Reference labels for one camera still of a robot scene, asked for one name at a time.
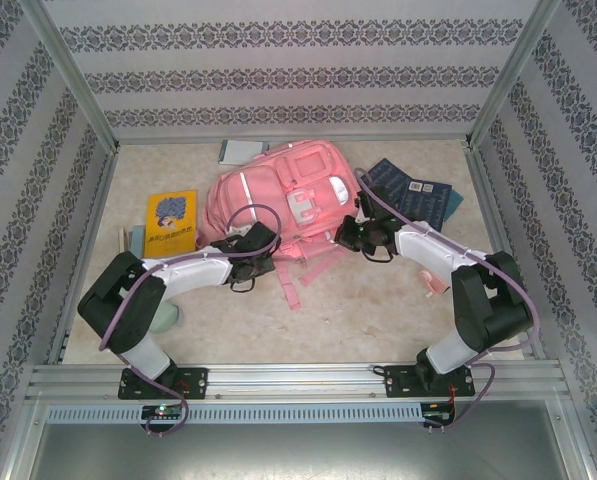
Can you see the dark blue book with barcode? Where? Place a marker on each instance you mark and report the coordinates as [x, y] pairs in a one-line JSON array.
[[428, 205]]

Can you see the dark blue patterned book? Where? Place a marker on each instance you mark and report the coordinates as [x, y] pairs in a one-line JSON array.
[[385, 175]]

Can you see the pink plastic pencil sharpener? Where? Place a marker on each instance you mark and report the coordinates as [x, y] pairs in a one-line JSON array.
[[435, 285]]

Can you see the pink student backpack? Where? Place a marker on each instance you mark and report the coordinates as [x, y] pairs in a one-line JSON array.
[[258, 190]]

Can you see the yellow book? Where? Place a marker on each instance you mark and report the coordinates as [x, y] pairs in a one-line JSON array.
[[170, 235]]

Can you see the light green eraser block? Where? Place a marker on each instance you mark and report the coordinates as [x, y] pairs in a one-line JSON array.
[[170, 317]]

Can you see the pale teal slim box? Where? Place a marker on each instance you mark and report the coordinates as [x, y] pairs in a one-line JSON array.
[[137, 240]]

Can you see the grey notebook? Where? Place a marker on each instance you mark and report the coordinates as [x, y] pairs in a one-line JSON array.
[[240, 151]]

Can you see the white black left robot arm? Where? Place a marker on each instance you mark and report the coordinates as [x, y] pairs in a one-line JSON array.
[[193, 267]]

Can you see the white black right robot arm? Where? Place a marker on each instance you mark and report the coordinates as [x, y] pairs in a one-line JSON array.
[[428, 245]]

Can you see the grey metal sheet panel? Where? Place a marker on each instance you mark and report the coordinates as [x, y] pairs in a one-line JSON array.
[[298, 450]]

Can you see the aluminium right side rail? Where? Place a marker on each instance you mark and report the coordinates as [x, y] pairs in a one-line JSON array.
[[482, 175]]

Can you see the aluminium mounting rail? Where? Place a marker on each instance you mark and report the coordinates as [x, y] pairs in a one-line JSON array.
[[298, 380]]

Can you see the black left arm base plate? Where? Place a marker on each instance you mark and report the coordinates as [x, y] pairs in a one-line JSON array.
[[198, 382]]

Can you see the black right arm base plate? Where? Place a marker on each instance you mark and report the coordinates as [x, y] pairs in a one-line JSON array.
[[395, 382]]

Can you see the aluminium left side rail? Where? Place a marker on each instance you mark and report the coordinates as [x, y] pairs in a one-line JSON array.
[[85, 250]]

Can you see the aluminium right frame post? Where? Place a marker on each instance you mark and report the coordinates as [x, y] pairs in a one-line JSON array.
[[515, 75]]

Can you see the aluminium frame post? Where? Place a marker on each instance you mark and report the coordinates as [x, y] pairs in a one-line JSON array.
[[515, 75], [68, 75]]

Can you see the aluminium left frame post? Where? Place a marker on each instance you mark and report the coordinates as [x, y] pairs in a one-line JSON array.
[[68, 75]]

